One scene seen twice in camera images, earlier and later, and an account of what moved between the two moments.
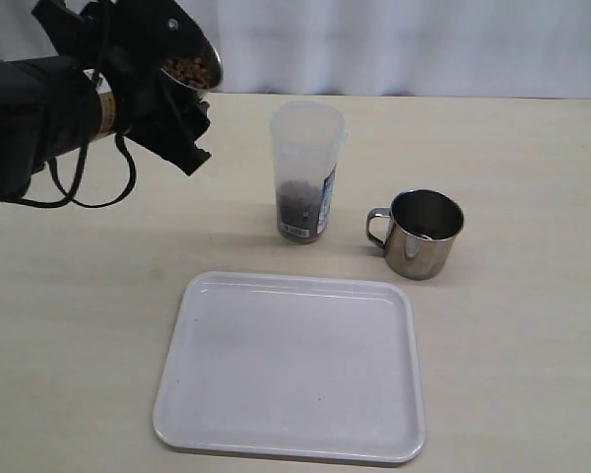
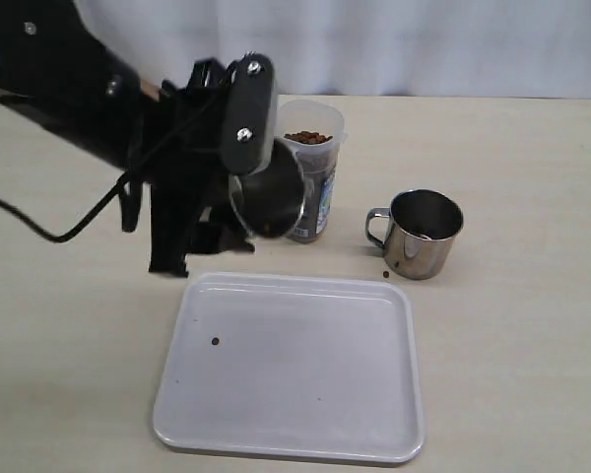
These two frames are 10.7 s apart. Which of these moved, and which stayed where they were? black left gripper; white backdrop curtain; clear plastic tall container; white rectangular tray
Moved: black left gripper
Stayed: white rectangular tray; white backdrop curtain; clear plastic tall container
